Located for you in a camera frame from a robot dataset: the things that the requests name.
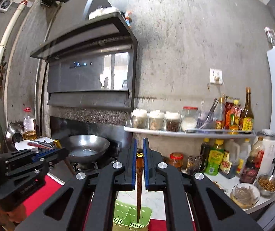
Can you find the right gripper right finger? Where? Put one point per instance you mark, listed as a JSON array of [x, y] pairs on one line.
[[192, 202]]

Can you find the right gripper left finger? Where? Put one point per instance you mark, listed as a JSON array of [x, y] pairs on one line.
[[124, 169]]

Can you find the brown chopstick gold tip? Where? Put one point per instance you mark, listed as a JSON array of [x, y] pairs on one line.
[[139, 178]]

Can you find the person's left hand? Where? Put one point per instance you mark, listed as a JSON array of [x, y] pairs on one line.
[[18, 214]]

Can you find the orange lid jar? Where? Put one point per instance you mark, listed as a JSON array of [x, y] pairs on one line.
[[176, 159]]

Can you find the steel pot lid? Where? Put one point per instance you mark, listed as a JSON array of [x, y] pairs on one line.
[[13, 134]]

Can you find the steel wok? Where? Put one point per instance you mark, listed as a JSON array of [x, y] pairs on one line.
[[78, 149]]

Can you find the oil bottle red cap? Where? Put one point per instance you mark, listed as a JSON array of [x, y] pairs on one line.
[[29, 124]]

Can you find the green utensil holder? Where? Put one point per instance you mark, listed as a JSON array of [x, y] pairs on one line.
[[125, 217]]

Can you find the red tablecloth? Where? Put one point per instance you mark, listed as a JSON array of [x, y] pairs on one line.
[[43, 194]]

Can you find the green label bottle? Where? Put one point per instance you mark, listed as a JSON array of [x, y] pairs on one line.
[[215, 157]]

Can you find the yellow bowl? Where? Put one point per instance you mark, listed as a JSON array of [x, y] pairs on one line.
[[245, 195]]

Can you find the small steel bowl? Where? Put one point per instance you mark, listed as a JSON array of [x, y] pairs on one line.
[[266, 185]]

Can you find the tall brown sauce bottle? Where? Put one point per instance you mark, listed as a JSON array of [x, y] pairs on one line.
[[246, 120]]

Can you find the white rice cooker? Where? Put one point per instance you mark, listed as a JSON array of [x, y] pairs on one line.
[[268, 161]]

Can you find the grey range hood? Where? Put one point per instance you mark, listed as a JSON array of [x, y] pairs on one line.
[[92, 54]]

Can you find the white pipe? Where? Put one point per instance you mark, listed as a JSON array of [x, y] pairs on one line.
[[5, 45]]

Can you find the white wall shelf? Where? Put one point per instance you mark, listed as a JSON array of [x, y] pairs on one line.
[[195, 133]]

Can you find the white wall socket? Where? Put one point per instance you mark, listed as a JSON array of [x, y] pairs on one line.
[[216, 76]]

